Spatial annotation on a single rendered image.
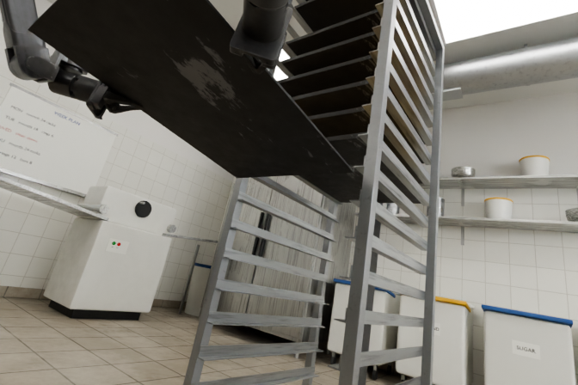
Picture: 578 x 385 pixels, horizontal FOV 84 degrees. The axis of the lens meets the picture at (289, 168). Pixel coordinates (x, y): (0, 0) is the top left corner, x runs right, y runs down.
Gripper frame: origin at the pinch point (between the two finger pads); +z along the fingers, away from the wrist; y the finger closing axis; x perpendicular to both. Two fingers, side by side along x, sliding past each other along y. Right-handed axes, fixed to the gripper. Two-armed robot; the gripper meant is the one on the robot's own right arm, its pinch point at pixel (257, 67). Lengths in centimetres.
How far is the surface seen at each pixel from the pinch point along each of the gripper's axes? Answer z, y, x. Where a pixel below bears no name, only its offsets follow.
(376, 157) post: 23.9, 4.2, -31.4
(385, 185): 37, 4, -40
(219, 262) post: 58, -27, -2
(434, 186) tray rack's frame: 67, 24, -73
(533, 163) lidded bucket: 193, 146, -244
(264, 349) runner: 79, -48, -24
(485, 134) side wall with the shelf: 238, 196, -229
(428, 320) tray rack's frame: 69, -25, -76
